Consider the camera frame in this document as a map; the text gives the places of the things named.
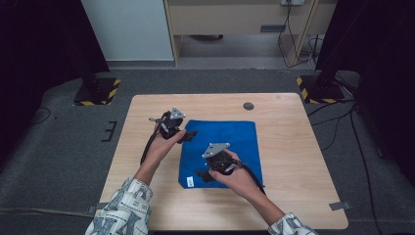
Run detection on hand-held gripper cable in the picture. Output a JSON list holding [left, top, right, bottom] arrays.
[[228, 159, 267, 197], [139, 111, 172, 166]]

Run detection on long black floor cable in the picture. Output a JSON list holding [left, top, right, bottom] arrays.
[[348, 107, 385, 235]]

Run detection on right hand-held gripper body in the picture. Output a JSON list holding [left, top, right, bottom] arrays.
[[201, 142, 245, 176]]

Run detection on person's right hand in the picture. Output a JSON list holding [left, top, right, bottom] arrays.
[[207, 148, 266, 201]]

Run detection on black stand base striped edge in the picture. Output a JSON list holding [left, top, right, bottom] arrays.
[[296, 74, 346, 105], [72, 77, 122, 107]]

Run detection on person's left hand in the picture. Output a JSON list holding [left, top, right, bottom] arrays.
[[138, 128, 187, 175]]

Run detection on light wooden desk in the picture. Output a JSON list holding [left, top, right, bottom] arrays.
[[162, 0, 339, 68]]

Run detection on right hand-held gripper cable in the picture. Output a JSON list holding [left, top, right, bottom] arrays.
[[228, 159, 267, 197]]

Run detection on thin black floor cable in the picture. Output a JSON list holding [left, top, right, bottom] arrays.
[[32, 106, 53, 126]]

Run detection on left hand-held gripper cable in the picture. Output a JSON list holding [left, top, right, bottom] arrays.
[[139, 111, 172, 166]]

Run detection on grey tape strip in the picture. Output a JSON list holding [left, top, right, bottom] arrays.
[[328, 201, 353, 212], [86, 202, 110, 215]]

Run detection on black power cable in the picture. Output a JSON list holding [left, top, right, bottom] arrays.
[[277, 0, 319, 70]]

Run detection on black curtain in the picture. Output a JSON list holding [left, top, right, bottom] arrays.
[[314, 0, 415, 188], [0, 0, 111, 168]]

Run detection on blue cloth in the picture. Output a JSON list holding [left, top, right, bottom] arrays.
[[177, 118, 265, 190]]

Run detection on white panel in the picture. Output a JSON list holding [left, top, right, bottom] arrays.
[[79, 0, 175, 63]]

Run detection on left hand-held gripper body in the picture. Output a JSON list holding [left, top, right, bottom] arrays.
[[148, 106, 187, 141]]

